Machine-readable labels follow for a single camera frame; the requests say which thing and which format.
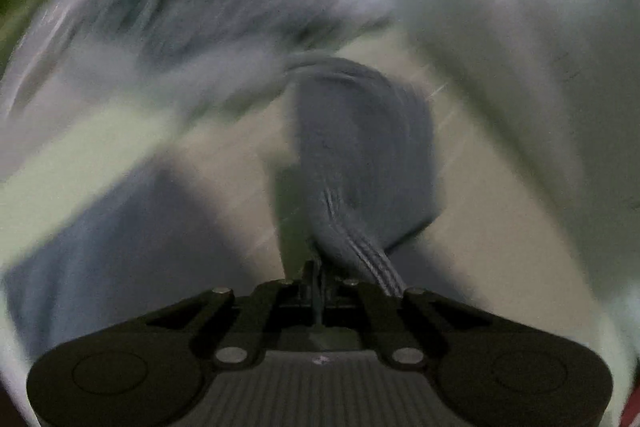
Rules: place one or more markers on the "blue-grey cloth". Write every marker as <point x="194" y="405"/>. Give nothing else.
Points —
<point x="125" y="247"/>

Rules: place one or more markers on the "grey garment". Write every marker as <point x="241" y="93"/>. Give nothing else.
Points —
<point x="360" y="142"/>

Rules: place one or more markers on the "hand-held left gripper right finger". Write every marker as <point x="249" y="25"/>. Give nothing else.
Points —
<point x="369" y="309"/>

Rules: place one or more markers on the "red striped cloth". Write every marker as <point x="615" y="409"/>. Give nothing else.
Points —
<point x="631" y="412"/>

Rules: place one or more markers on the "white cloth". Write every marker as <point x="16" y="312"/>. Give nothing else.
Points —
<point x="510" y="57"/>

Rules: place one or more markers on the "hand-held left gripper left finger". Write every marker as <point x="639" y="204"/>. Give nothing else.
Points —
<point x="259" y="313"/>

